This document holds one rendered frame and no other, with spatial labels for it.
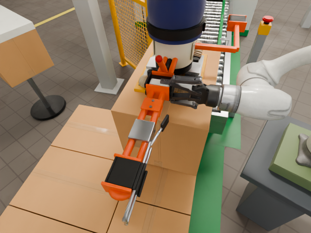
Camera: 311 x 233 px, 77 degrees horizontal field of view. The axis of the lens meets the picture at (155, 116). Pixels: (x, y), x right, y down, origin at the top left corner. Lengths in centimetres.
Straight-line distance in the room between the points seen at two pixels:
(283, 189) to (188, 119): 57
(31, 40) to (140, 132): 156
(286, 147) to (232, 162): 88
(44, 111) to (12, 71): 76
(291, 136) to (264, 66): 52
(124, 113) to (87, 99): 178
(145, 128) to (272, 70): 48
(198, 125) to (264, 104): 23
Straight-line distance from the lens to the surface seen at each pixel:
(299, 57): 79
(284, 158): 111
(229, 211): 179
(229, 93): 65
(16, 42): 194
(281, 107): 68
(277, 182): 111
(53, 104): 263
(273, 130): 128
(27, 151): 237
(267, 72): 78
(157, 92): 68
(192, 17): 76
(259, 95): 66
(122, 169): 49
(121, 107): 82
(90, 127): 151
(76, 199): 128
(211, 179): 184
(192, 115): 78
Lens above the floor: 167
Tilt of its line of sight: 50 degrees down
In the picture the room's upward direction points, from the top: 4 degrees counter-clockwise
